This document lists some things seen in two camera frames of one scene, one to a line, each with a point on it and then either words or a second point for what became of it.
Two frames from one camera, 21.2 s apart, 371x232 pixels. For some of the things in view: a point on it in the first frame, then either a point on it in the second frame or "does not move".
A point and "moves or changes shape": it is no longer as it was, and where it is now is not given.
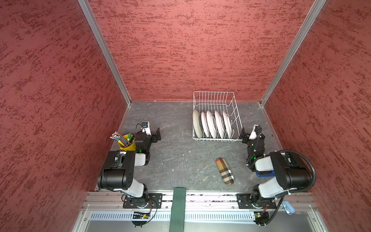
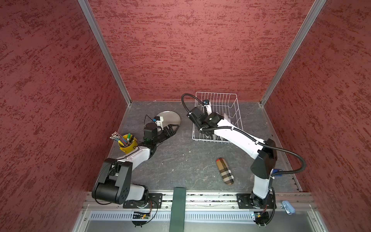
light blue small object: x=288 y=208 does not move
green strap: x=178 y=210 does not move
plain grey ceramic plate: x=197 y=123 moves or changes shape
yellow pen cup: x=127 y=142 does not move
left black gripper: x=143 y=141 → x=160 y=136
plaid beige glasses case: x=225 y=172 does not move
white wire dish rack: x=215 y=117 does not move
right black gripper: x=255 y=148 → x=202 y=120
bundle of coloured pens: x=121 y=139 does not move
